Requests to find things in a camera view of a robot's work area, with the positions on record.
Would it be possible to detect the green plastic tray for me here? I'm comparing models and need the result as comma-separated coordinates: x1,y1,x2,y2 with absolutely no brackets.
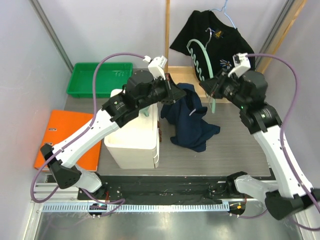
66,62,133,98

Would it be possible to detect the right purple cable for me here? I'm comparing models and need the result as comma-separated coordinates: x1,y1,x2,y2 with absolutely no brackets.
246,53,320,231

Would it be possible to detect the white cable duct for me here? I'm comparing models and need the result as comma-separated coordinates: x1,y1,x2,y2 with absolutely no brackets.
42,202,230,213

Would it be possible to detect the purple cable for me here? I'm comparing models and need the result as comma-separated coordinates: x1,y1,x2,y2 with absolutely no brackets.
246,53,320,231
30,52,148,216

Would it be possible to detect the light blue wire hanger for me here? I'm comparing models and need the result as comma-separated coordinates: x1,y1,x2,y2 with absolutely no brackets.
210,0,237,29

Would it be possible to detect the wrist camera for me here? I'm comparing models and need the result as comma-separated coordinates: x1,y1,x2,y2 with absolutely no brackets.
227,53,251,78
143,55,168,79

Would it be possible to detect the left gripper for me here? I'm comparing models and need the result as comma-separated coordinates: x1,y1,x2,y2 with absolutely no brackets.
137,73,187,111

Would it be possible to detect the wooden clothes rack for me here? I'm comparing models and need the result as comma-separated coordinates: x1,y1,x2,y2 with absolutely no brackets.
161,0,308,103

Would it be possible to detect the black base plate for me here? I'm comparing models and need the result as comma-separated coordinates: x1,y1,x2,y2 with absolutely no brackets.
92,175,245,206

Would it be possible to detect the orange binder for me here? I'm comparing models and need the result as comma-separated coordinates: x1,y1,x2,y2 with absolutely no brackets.
41,109,102,172

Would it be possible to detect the green hanger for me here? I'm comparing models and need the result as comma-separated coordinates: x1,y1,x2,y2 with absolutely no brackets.
186,27,218,115

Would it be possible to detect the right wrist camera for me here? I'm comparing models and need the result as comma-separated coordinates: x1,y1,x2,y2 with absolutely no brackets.
227,53,251,78

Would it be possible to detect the green mug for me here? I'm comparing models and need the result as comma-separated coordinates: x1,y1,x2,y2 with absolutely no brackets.
139,105,150,117

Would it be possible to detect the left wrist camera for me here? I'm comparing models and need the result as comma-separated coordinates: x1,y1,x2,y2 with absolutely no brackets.
143,55,168,79

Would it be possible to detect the navy blue t shirt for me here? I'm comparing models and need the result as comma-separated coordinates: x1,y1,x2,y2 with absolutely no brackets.
160,83,221,153

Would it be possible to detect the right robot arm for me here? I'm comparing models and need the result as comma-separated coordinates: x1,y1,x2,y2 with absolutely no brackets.
199,69,320,220

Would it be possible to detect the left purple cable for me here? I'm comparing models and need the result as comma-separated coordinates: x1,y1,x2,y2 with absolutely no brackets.
30,52,148,216

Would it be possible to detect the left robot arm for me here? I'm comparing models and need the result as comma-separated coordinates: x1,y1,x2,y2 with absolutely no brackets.
40,70,186,200

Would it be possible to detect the white drawer box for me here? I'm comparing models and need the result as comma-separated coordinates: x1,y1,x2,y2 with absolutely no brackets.
103,103,160,169

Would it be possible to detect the black t shirt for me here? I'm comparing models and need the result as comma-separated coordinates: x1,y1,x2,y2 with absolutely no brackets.
170,10,254,81

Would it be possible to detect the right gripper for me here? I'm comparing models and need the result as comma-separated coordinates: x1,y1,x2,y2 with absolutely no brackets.
200,68,250,110

